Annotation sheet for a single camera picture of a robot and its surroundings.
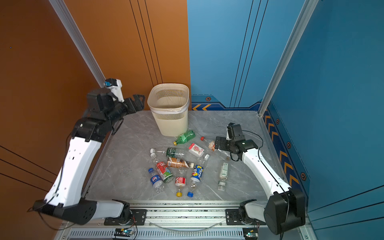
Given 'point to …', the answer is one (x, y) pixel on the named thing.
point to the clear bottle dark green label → (171, 152)
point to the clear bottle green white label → (223, 176)
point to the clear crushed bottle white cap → (153, 160)
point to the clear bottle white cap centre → (202, 158)
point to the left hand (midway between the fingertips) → (136, 97)
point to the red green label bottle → (165, 173)
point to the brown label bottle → (174, 162)
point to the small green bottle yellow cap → (184, 137)
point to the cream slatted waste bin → (169, 102)
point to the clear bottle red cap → (211, 144)
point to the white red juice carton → (196, 150)
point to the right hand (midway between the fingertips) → (221, 143)
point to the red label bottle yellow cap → (180, 181)
